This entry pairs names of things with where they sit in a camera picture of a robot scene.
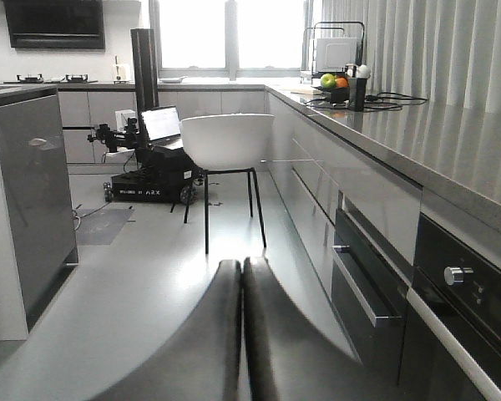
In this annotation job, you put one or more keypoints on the orange fruit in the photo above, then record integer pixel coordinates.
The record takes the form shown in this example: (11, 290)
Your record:
(341, 82)

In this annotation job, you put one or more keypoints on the grey base cabinets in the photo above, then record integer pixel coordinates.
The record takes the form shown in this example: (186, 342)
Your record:
(318, 173)

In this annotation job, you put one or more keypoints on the black fruit bowl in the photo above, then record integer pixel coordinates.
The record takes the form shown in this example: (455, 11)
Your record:
(335, 95)

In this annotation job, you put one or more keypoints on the white microwave on rack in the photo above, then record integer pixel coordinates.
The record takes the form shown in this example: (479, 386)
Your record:
(330, 47)

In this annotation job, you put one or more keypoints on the black bottle with white ball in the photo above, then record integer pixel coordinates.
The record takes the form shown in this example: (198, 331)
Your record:
(357, 78)

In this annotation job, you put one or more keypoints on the chrome oven knob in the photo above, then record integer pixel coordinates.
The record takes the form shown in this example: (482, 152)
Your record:
(456, 275)

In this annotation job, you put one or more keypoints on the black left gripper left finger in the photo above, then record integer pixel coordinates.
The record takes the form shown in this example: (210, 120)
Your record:
(201, 360)

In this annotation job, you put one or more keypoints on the white shell chair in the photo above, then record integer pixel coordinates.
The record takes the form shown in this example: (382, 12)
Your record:
(227, 144)

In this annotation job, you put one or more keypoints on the green apple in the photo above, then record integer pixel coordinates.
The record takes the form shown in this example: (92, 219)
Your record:
(328, 81)

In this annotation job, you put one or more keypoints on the open laptop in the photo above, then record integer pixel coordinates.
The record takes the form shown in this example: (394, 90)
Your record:
(163, 127)

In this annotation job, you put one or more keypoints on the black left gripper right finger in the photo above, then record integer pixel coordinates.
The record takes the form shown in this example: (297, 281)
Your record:
(288, 358)

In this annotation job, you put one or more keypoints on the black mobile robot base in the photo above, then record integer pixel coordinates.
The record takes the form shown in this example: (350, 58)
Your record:
(163, 175)

